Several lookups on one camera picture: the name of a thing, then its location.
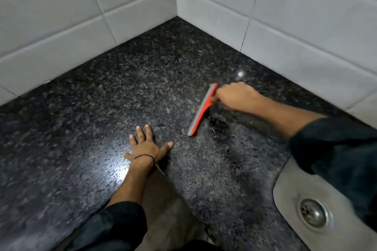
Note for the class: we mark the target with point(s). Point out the person's left middle finger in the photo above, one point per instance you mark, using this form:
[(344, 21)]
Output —
[(140, 133)]

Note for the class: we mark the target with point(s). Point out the person's left forearm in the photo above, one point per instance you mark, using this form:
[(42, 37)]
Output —
[(129, 183)]

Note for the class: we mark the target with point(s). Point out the person's left hand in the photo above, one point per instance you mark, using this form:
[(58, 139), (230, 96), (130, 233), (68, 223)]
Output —
[(146, 149)]

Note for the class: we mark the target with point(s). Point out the orange squeegee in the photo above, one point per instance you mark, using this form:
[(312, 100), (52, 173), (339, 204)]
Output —
[(202, 111)]

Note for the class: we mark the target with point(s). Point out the person's right forearm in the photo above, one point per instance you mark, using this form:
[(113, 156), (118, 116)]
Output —
[(288, 115)]

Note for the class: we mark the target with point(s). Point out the steel sink drain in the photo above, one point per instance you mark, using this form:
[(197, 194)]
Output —
[(314, 213)]

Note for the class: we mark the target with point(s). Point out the steel sink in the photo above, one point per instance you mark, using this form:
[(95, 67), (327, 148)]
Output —
[(312, 209)]

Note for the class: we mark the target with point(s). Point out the black wrist thread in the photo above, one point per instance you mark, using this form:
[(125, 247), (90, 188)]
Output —
[(143, 157)]

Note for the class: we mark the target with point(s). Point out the person's right hand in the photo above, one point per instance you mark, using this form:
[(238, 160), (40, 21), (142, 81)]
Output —
[(235, 95)]

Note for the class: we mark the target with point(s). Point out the person's left little finger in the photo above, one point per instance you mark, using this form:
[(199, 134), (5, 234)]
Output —
[(127, 155)]

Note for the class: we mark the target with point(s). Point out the person's left thumb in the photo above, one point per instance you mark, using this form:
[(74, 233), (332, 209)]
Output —
[(166, 146)]

